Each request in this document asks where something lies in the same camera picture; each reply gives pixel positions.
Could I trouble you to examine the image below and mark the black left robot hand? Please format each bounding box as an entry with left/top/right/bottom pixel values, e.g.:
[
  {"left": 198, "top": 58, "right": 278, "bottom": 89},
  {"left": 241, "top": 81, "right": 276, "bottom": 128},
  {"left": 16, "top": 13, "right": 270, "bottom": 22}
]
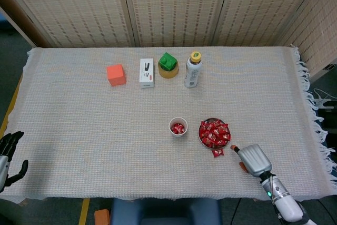
[{"left": 0, "top": 131, "right": 29, "bottom": 193}]

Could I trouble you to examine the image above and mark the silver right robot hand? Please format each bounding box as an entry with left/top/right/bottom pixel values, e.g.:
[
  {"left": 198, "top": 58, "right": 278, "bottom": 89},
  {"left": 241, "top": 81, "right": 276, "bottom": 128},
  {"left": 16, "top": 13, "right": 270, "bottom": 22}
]
[{"left": 230, "top": 143, "right": 273, "bottom": 178}]

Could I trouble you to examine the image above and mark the red candy pile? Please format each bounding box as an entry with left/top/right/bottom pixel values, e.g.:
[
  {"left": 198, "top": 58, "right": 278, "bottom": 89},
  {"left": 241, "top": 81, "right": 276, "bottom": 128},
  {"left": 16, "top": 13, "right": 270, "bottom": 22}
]
[{"left": 199, "top": 120, "right": 232, "bottom": 149}]

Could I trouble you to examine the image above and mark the round metal plate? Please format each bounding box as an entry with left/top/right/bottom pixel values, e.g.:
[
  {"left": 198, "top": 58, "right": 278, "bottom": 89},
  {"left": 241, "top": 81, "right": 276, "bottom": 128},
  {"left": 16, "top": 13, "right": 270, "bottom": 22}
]
[{"left": 198, "top": 118, "right": 231, "bottom": 149}]

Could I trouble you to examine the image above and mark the white paper cup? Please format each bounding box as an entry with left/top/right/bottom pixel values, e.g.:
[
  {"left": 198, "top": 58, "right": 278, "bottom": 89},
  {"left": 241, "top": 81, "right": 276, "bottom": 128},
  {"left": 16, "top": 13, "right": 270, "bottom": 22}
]
[{"left": 168, "top": 116, "right": 189, "bottom": 138}]

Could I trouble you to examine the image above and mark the beige woven tablecloth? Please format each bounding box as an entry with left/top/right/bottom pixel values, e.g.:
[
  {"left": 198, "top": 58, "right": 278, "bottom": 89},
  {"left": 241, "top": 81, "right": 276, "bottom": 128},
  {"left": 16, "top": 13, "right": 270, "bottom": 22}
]
[{"left": 0, "top": 45, "right": 337, "bottom": 205}]

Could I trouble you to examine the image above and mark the white bottle yellow cap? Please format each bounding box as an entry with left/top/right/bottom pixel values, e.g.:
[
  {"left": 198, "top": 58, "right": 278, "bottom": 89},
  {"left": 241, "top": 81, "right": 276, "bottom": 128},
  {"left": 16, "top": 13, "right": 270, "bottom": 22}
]
[{"left": 183, "top": 51, "right": 203, "bottom": 89}]

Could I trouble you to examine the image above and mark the orange floor block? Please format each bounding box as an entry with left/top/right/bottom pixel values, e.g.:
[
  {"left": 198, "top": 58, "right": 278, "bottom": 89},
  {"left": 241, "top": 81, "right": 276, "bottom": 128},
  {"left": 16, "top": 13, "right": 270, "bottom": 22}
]
[{"left": 94, "top": 209, "right": 111, "bottom": 225}]

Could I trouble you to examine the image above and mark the yellow tape roll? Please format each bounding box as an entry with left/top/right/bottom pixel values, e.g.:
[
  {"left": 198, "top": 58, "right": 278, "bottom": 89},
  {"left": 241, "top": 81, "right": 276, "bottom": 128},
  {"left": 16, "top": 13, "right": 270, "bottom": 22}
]
[{"left": 157, "top": 60, "right": 180, "bottom": 79}]

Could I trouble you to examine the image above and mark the woven folding screen panel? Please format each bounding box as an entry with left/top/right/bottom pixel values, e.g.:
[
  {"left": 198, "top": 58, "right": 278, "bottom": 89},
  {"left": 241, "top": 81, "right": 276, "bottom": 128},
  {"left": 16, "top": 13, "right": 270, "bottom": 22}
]
[
  {"left": 276, "top": 0, "right": 337, "bottom": 81},
  {"left": 120, "top": 0, "right": 234, "bottom": 48},
  {"left": 0, "top": 0, "right": 139, "bottom": 48},
  {"left": 212, "top": 0, "right": 326, "bottom": 47},
  {"left": 0, "top": 0, "right": 53, "bottom": 48}
]

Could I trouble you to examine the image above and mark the orange cube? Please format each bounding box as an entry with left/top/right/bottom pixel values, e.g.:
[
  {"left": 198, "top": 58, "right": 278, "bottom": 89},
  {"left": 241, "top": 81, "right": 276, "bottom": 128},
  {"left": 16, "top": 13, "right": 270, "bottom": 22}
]
[{"left": 106, "top": 63, "right": 127, "bottom": 87}]

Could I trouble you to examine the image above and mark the green toy brick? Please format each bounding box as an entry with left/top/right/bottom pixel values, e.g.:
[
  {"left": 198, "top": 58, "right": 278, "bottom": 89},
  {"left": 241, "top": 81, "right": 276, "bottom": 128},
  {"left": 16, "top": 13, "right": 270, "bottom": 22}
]
[{"left": 158, "top": 52, "right": 177, "bottom": 72}]

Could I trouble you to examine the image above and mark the white stapler box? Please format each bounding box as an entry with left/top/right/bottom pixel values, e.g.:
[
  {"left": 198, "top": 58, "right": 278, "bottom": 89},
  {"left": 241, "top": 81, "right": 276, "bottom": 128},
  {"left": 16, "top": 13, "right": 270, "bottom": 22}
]
[{"left": 139, "top": 58, "right": 155, "bottom": 89}]

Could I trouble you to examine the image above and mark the white floor cable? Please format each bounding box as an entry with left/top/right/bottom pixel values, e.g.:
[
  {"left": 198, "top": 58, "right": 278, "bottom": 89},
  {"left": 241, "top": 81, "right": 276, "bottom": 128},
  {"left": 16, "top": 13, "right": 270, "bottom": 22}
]
[{"left": 312, "top": 87, "right": 334, "bottom": 110}]

